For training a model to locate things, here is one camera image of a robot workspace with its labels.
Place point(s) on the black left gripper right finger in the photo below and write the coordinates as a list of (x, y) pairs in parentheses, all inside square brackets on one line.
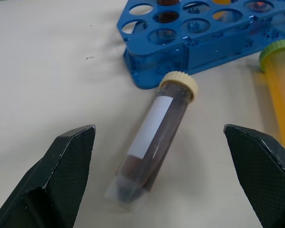
[(259, 175)]

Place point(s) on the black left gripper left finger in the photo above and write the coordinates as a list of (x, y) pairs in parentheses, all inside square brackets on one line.
[(61, 175)]

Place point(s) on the orange tube with green cap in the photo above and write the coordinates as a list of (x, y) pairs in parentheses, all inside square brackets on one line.
[(279, 95)]

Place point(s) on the dark tube with yellow cap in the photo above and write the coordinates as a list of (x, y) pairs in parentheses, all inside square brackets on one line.
[(154, 135)]

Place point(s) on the blue tube rack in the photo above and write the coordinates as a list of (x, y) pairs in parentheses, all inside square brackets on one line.
[(204, 45)]

